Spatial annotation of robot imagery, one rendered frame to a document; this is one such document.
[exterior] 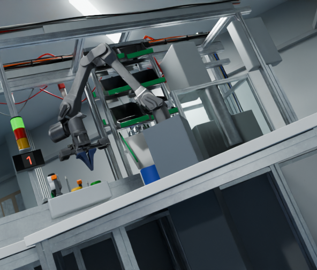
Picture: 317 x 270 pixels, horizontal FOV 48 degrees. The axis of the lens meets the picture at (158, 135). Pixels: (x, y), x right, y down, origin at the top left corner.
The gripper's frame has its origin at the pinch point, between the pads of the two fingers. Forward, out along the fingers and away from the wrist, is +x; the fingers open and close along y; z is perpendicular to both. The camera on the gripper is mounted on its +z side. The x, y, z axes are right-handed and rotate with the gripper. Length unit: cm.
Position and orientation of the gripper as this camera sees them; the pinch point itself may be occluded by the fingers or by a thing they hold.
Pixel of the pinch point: (89, 162)
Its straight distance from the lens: 133.9
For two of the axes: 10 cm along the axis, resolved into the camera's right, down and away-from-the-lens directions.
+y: -8.8, 2.6, -4.1
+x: 3.8, 9.0, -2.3
